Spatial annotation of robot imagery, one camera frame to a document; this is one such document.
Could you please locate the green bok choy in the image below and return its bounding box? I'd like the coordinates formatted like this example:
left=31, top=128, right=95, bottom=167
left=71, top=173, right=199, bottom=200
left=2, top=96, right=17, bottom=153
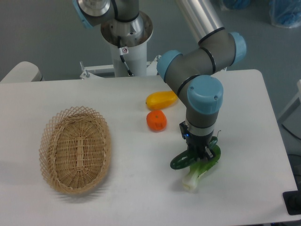
left=182, top=145, right=221, bottom=192

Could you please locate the dark green cucumber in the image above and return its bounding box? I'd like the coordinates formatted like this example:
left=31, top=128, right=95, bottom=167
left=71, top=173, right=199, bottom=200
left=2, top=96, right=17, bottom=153
left=170, top=136, right=218, bottom=170

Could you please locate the blue plastic bag left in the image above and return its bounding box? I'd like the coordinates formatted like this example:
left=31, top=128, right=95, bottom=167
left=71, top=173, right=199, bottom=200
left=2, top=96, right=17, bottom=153
left=219, top=0, right=251, bottom=10

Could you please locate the black device at table edge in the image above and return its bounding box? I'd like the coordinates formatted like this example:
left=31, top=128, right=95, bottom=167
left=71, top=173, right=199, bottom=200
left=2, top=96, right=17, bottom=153
left=283, top=191, right=301, bottom=215

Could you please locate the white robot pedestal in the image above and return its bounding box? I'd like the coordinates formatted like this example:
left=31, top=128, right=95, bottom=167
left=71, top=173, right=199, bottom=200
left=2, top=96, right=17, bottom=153
left=80, top=11, right=160, bottom=79

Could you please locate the white side table frame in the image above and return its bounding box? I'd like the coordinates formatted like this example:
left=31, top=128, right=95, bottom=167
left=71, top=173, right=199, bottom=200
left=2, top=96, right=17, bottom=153
left=277, top=80, right=301, bottom=123

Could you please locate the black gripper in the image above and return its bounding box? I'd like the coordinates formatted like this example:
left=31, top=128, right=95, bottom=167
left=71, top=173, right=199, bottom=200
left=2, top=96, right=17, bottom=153
left=179, top=121, right=215, bottom=161

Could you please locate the blue plastic bag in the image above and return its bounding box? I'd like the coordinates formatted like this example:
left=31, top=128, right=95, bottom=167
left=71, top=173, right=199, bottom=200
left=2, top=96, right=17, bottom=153
left=219, top=0, right=251, bottom=10
left=269, top=0, right=301, bottom=28

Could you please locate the black base cable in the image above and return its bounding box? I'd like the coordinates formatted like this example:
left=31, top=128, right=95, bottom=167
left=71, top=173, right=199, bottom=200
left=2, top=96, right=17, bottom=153
left=117, top=35, right=135, bottom=76

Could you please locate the woven wicker basket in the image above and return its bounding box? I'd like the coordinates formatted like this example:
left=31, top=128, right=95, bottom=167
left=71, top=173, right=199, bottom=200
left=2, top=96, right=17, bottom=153
left=39, top=106, right=111, bottom=194

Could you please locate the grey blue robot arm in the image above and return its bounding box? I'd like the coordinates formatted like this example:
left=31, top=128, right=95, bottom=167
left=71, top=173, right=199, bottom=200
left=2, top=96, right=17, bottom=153
left=73, top=0, right=246, bottom=169

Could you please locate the blue plastic bag right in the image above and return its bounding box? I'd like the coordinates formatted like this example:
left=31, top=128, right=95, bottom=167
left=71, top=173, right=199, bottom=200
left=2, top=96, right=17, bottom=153
left=269, top=0, right=301, bottom=28

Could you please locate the white chair back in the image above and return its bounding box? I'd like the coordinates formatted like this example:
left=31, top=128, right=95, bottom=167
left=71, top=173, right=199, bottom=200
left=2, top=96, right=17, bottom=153
left=0, top=61, right=45, bottom=84

